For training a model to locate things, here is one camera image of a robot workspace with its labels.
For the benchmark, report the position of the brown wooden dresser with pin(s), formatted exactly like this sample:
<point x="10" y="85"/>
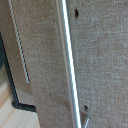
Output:
<point x="100" y="66"/>

